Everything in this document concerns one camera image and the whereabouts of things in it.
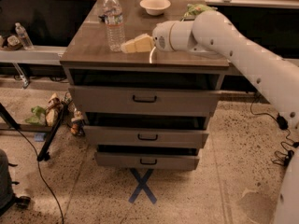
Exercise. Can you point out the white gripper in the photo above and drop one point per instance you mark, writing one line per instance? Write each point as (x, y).
(163, 36)

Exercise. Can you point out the clear plastic water bottle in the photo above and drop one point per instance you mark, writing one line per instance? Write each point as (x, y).
(114, 23)

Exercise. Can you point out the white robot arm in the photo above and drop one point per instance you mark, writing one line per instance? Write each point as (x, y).
(211, 34)

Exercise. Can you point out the white paper bowl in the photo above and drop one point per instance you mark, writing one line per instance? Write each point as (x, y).
(155, 7)

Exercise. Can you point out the small water bottle on ledge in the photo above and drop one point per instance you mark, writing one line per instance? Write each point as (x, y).
(23, 36)

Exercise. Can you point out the grey drawer cabinet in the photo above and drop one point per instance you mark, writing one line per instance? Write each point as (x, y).
(88, 61)

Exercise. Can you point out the top grey drawer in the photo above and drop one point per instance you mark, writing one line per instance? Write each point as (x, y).
(139, 101)

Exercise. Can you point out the grey drawer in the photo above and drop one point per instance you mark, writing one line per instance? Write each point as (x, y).
(139, 101)
(146, 161)
(141, 137)

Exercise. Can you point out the middle grey drawer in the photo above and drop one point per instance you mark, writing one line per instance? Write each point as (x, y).
(141, 137)

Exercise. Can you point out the small toy figure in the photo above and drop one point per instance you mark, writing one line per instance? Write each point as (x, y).
(77, 124)

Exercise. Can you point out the brown snack bag on floor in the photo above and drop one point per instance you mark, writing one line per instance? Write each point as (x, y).
(53, 109)

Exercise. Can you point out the bottom grey drawer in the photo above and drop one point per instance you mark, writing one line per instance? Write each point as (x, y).
(146, 161)

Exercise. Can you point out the green bag on floor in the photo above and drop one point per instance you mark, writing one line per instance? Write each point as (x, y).
(38, 116)

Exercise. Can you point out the round object on ledge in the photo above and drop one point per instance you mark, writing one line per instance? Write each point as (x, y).
(13, 41)

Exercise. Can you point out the blue tape cross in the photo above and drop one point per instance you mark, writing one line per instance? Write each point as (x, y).
(142, 185)

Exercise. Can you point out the grey wheeled base left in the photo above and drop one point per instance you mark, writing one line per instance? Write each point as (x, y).
(7, 195)

